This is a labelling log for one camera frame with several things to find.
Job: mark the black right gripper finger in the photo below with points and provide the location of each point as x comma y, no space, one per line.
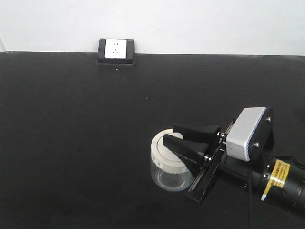
190,153
200,134

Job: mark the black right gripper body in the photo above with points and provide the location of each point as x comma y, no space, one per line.
215,162

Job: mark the glass jar with white lid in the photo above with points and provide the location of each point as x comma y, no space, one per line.
167,170

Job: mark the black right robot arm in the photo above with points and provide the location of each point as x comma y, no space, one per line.
277,181

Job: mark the black white power socket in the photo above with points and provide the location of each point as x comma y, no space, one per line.
116,51

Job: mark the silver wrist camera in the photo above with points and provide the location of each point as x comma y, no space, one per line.
238,138

